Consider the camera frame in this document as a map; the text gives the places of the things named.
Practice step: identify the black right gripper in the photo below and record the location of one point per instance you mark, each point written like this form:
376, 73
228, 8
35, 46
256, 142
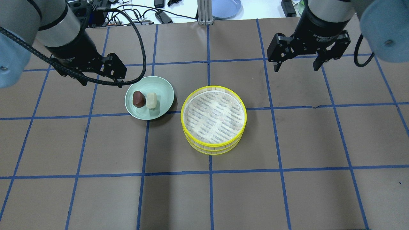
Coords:
316, 31

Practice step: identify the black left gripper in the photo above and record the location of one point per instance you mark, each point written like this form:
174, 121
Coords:
74, 47

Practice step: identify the brown bun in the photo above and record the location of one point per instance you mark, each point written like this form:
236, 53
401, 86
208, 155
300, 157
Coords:
138, 99

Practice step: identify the white bun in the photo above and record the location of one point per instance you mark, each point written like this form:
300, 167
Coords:
151, 101

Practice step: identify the yellow steamer layer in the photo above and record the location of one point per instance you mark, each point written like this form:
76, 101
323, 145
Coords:
213, 115
213, 150

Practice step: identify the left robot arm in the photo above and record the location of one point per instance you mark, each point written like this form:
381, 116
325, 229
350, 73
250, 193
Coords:
55, 32

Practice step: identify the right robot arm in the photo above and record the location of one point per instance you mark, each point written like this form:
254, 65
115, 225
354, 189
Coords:
383, 25

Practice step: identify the light green plate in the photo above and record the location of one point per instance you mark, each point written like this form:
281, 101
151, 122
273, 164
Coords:
152, 84

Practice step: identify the black power adapter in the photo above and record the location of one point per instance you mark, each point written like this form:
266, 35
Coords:
162, 17

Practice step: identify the blue plate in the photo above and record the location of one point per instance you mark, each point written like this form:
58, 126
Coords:
225, 9

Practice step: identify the aluminium frame post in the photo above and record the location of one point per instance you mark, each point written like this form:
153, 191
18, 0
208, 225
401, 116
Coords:
204, 12

